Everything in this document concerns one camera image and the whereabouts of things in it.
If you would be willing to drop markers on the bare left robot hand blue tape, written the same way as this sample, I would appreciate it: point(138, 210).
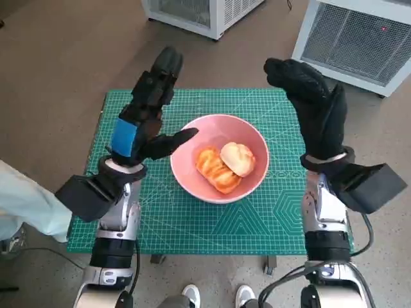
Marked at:
point(123, 138)

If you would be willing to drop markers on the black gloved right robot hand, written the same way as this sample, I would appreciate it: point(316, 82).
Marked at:
point(321, 125)

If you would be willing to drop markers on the pink bowl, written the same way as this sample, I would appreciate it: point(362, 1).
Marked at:
point(253, 134)

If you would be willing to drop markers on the round toy bread bun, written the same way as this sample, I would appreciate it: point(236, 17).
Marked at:
point(237, 158)

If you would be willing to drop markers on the twisted toy bread loaf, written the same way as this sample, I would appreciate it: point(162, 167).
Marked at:
point(212, 167)

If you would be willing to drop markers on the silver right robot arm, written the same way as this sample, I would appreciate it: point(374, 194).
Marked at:
point(327, 221)

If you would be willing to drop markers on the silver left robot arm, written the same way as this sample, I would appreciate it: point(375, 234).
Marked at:
point(118, 218)

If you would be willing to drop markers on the large white mesh cabinet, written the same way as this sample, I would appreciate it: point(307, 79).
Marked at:
point(348, 41)

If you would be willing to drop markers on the green cutting mat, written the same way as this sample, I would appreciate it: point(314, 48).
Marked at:
point(180, 231)

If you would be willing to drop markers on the person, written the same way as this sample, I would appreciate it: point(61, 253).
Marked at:
point(29, 205)

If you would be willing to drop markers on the small white mesh cabinet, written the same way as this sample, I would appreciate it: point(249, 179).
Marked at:
point(218, 16)

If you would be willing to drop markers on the person's shoe grey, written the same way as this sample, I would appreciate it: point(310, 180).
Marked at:
point(13, 244)

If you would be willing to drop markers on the white shoe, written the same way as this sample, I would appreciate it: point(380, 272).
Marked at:
point(191, 295)
point(245, 295)

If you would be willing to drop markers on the person's leg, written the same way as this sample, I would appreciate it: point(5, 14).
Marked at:
point(175, 302)

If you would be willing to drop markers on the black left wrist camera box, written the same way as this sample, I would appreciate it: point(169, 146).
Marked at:
point(83, 199)

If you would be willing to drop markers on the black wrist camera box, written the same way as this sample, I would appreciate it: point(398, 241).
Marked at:
point(83, 199)
point(372, 189)

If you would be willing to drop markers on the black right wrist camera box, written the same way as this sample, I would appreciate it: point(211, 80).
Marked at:
point(372, 189)

